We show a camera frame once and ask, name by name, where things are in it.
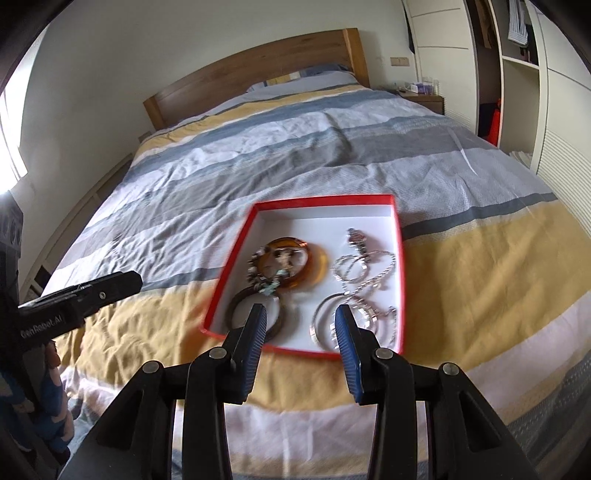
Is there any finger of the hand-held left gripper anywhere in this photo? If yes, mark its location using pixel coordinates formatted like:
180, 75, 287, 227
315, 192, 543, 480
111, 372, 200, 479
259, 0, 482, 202
18, 271, 143, 344

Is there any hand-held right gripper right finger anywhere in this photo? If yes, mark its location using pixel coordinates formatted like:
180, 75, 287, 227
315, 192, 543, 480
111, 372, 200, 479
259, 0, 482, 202
333, 304, 541, 480

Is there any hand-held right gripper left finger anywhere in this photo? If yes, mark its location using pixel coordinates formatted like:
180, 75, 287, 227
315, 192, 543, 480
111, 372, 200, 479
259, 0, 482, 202
58, 304, 269, 480

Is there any small silver ring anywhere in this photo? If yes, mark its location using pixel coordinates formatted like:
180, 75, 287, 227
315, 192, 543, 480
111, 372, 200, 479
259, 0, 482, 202
353, 302, 377, 330

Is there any dark wooden bangle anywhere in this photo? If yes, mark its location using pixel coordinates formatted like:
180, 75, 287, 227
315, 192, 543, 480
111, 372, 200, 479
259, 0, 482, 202
229, 288, 288, 344

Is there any thin silver bangle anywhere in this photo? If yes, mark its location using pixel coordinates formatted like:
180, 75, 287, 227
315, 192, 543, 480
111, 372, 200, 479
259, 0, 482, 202
310, 292, 361, 349

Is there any beaded turquoise bracelet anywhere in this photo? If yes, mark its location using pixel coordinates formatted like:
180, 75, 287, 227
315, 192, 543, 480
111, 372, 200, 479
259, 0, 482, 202
247, 244, 305, 296

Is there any amber bangle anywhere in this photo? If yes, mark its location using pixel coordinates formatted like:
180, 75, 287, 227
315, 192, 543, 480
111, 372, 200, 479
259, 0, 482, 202
256, 237, 329, 292

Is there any silver chain necklace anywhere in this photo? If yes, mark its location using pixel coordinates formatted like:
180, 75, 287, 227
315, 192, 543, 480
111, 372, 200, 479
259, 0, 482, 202
342, 249, 399, 352

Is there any small dark red bracelet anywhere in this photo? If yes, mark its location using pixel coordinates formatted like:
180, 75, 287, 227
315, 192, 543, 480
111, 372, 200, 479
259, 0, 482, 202
345, 227, 370, 254

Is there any red jewelry box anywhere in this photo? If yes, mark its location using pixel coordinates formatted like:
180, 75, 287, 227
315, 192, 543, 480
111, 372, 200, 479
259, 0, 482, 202
202, 195, 407, 361

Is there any person's left hand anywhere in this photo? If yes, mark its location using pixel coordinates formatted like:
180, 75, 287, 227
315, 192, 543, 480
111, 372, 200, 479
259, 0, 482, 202
0, 339, 77, 455

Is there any window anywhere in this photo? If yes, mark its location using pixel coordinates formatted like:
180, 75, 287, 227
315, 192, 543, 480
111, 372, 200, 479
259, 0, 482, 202
0, 46, 26, 185

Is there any striped blanket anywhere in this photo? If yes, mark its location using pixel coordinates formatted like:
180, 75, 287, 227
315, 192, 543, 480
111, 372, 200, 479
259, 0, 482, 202
34, 76, 591, 480

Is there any wooden nightstand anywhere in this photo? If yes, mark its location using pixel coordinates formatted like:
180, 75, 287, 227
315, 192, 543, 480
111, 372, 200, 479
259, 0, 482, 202
402, 90, 445, 115

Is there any wooden headboard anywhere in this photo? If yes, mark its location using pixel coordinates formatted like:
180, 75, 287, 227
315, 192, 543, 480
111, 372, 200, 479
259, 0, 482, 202
143, 28, 371, 131

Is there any red bag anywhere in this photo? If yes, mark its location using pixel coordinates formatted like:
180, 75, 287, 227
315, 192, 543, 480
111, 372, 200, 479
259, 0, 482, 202
489, 99, 502, 146

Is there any grey blue pillow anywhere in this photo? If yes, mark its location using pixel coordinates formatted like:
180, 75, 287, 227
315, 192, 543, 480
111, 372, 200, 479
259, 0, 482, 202
247, 65, 358, 90

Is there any white wardrobe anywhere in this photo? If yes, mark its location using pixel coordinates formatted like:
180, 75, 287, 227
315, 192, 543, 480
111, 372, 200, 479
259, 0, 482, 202
402, 0, 591, 195

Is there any striped hanging shirt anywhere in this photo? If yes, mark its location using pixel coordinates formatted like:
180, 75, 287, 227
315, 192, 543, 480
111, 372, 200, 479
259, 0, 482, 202
508, 0, 529, 47

